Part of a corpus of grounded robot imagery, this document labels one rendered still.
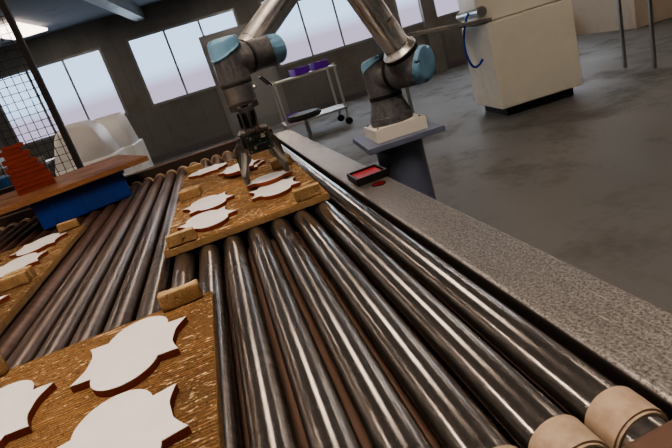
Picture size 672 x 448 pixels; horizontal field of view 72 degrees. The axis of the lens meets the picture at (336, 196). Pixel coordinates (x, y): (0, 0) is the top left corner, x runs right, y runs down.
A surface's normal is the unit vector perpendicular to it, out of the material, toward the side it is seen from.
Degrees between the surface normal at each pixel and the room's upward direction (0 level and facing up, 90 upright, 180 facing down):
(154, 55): 90
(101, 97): 90
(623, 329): 0
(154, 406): 0
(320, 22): 90
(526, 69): 90
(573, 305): 0
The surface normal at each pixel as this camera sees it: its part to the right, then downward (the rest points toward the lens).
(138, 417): -0.28, -0.91
